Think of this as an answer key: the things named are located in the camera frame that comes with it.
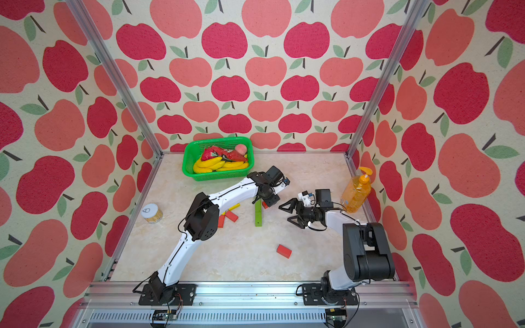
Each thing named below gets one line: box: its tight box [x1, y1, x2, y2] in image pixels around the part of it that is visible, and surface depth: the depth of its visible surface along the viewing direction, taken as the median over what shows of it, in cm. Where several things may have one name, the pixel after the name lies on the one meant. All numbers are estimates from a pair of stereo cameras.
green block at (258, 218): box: [254, 209, 262, 228], surface depth 96 cm
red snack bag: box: [200, 146, 249, 162], surface depth 110 cm
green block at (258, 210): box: [254, 198, 262, 221], surface depth 97 cm
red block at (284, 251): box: [276, 243, 293, 259], surface depth 86 cm
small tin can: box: [140, 202, 164, 225], surface depth 93 cm
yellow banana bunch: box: [192, 156, 250, 173], surface depth 109 cm
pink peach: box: [235, 143, 248, 156], surface depth 117 cm
